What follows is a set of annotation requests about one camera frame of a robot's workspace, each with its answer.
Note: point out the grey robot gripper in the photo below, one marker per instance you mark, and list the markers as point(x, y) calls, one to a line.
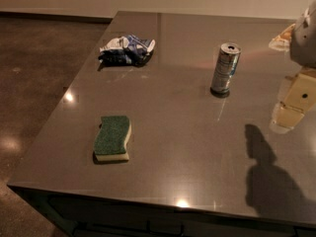
point(304, 39)

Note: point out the silver blue redbull can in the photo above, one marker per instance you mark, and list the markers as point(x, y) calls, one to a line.
point(226, 64)

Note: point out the crumpled blue white chip bag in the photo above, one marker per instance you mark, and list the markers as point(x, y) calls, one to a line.
point(127, 50)

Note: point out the green yellow sponge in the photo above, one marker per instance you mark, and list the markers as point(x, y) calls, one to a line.
point(111, 142)

